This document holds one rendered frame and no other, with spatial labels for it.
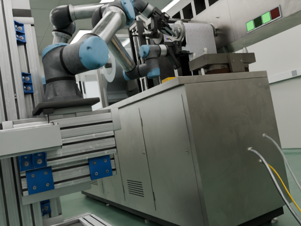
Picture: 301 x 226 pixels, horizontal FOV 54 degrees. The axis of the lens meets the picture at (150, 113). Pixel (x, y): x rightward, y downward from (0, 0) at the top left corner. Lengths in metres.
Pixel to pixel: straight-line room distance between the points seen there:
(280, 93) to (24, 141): 4.13
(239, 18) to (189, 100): 0.76
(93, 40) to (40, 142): 0.41
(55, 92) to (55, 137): 0.22
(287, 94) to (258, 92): 2.84
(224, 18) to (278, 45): 2.67
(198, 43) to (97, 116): 1.01
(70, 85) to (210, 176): 0.82
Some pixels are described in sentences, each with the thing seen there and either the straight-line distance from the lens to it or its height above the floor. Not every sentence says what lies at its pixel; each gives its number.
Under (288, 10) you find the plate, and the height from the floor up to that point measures 1.17.
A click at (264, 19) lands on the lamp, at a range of 1.91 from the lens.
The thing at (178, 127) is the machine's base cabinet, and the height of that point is 0.65.
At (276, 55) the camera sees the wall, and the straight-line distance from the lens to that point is 4.77.
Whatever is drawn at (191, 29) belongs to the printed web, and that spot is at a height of 1.25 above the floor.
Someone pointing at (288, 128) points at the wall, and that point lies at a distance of 4.74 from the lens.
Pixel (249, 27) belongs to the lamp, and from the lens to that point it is 1.98.
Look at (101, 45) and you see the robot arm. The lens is 1.15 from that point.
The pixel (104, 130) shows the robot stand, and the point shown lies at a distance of 1.18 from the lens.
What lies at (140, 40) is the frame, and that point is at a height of 1.30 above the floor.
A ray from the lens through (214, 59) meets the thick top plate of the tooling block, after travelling 1.74.
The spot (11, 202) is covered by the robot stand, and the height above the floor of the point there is 0.47.
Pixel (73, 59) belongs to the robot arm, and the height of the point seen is 0.96.
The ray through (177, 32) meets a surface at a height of 1.24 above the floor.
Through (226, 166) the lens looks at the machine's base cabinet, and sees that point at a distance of 1.62.
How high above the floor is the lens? 0.66
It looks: 3 degrees up
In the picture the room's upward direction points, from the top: 10 degrees counter-clockwise
